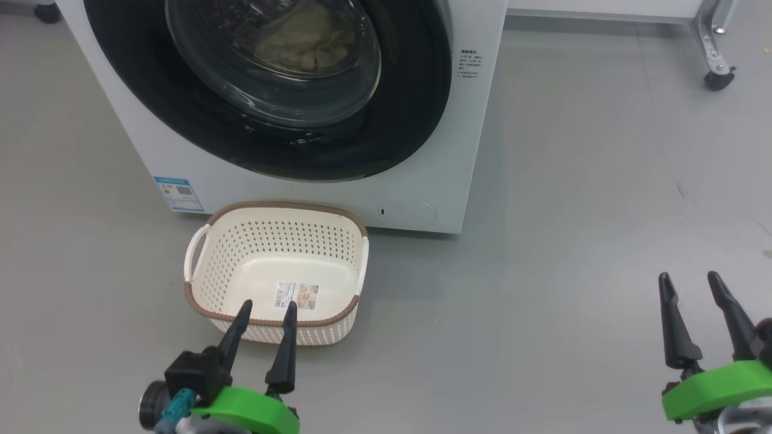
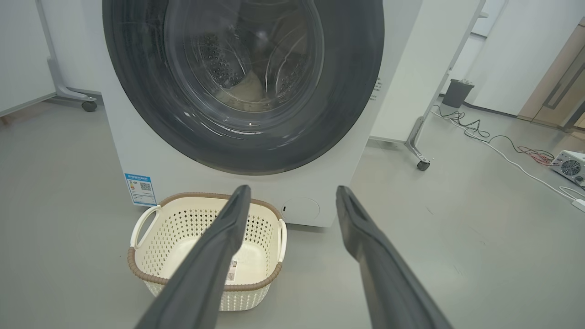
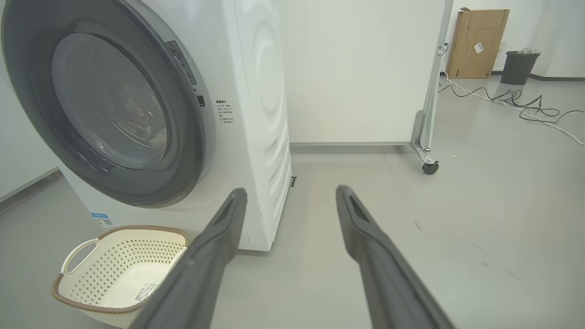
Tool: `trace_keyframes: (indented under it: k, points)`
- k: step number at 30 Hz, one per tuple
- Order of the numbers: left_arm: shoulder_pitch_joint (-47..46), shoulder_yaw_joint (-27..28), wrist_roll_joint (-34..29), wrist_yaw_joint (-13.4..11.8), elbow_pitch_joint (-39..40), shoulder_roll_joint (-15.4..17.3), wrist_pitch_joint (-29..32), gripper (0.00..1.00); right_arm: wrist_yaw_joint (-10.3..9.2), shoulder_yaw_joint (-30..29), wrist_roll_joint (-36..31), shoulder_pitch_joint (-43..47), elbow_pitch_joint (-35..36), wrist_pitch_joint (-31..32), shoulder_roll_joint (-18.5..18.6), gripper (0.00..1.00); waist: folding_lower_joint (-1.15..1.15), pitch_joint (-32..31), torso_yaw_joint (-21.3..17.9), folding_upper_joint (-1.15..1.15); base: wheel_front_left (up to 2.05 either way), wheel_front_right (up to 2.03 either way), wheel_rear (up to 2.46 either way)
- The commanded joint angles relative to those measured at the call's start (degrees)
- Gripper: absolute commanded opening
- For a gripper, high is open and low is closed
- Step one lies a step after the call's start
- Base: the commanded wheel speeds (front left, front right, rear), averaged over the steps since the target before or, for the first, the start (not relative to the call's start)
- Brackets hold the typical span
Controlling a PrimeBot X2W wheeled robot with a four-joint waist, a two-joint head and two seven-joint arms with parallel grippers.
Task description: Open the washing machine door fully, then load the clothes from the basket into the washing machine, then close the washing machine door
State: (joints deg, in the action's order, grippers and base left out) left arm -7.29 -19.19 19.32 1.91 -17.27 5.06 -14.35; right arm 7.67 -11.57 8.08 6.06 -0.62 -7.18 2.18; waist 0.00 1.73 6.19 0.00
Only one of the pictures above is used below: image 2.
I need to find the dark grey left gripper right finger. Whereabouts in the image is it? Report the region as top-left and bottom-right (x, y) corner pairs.
(336, 186), (453, 329)

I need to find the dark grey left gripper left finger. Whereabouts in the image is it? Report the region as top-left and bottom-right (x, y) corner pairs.
(135, 185), (251, 329)

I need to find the dark round washing machine door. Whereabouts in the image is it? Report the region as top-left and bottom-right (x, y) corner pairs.
(101, 0), (385, 176)

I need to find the cream perforated laundry basket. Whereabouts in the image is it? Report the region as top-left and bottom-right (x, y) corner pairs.
(127, 192), (287, 312)

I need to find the white washing machine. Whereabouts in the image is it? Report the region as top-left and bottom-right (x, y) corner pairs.
(98, 0), (423, 228)

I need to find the brown wooden door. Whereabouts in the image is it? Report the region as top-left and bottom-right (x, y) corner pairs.
(518, 17), (585, 134)

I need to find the blue energy label sticker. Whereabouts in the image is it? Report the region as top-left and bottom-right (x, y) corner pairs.
(124, 173), (157, 207)

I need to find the dark grey trash bin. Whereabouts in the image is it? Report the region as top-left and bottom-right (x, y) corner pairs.
(442, 79), (475, 109)

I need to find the white power supply box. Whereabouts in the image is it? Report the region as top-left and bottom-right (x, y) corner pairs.
(550, 150), (585, 189)

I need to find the white partition on casters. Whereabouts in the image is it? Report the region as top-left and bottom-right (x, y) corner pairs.
(0, 0), (99, 118)
(369, 0), (487, 172)

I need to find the black floor cable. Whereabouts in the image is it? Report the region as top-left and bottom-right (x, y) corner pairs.
(432, 104), (556, 160)

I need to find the white floor cable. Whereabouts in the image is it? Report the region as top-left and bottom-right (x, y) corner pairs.
(430, 110), (579, 202)

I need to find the red floor cable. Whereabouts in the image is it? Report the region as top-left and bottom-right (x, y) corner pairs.
(516, 146), (556, 166)

